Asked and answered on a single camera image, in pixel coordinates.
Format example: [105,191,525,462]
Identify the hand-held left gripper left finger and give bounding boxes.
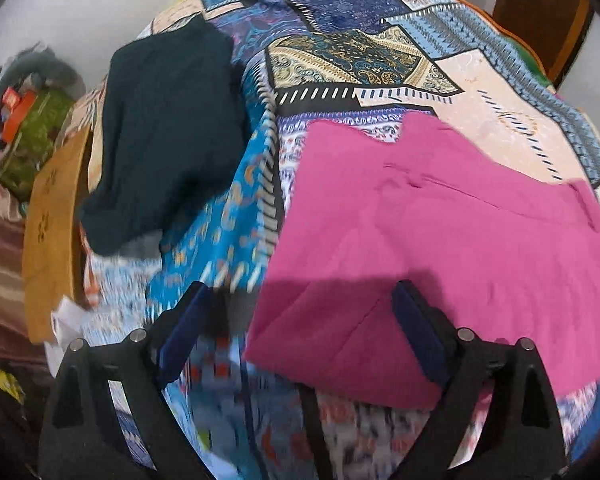
[37,281,216,480]

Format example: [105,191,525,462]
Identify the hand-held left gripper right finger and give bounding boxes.
[391,280,568,480]

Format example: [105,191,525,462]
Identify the pink pants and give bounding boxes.
[242,110,600,411]

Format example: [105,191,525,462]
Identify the dark folded pants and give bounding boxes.
[78,17,251,259]

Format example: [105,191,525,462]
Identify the pile of white papers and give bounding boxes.
[49,296,88,358]

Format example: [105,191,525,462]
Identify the wooden lap desk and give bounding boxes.
[21,129,95,345]

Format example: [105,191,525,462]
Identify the striped brown curtain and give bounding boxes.
[0,172,56,361]

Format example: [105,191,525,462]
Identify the green patterned bag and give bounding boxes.
[0,89,77,202]

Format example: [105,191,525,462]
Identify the orange box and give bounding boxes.
[0,87,37,145]

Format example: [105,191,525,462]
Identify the patchwork printed blanket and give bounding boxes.
[77,0,600,480]

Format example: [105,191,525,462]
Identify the grey pillow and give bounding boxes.
[0,47,83,92]

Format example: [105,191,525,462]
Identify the wooden door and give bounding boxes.
[490,0,597,88]

